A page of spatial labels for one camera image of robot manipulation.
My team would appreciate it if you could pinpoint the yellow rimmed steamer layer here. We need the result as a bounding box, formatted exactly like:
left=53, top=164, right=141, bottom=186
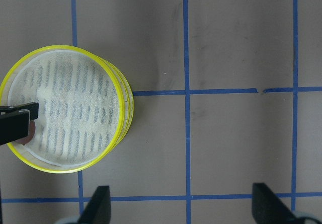
left=1, top=45, right=119, bottom=174
left=101, top=58, right=134, bottom=148

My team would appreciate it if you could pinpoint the dark red bun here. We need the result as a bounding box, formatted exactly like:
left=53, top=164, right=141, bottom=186
left=15, top=120, right=36, bottom=145

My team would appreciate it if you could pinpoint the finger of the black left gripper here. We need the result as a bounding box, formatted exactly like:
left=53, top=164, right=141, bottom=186
left=1, top=110, right=30, bottom=145
left=1, top=102, right=39, bottom=120

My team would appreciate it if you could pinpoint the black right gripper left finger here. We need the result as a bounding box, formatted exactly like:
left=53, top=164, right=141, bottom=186
left=77, top=186, right=112, bottom=224

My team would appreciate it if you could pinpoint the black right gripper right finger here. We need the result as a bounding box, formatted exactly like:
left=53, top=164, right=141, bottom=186
left=252, top=183, right=296, bottom=223

